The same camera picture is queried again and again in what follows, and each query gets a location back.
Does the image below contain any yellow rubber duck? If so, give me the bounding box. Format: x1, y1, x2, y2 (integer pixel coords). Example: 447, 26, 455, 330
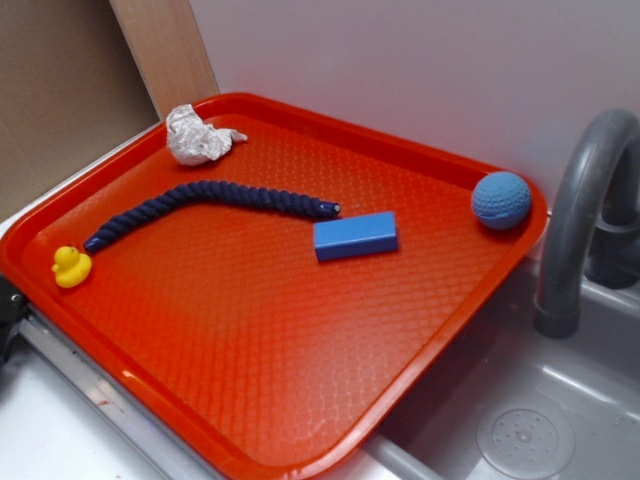
52, 246, 93, 289

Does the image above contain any light wooden board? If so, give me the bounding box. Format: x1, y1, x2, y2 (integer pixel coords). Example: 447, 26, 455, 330
110, 0, 219, 119

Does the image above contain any crumpled white paper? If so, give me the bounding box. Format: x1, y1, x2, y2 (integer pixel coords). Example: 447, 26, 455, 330
165, 104, 248, 167

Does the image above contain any black object at left edge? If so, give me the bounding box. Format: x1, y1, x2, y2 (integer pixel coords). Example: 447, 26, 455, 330
0, 276, 28, 367

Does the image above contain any blue dimpled ball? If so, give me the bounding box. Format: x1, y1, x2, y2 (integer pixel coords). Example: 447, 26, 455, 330
471, 171, 532, 230

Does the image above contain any grey toy sink basin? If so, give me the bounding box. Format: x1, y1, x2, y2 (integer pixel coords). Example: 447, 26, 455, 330
363, 257, 640, 480

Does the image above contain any grey toy faucet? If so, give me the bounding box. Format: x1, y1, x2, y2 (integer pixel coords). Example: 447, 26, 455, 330
534, 109, 639, 338

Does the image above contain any dark blue twisted rope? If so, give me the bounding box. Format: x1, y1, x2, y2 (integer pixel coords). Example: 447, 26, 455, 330
82, 181, 342, 253

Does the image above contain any blue rectangular block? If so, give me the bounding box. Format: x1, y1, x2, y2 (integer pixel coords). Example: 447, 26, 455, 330
313, 212, 399, 261

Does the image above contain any red plastic tray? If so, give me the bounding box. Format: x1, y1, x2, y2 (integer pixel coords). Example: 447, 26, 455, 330
1, 93, 547, 479

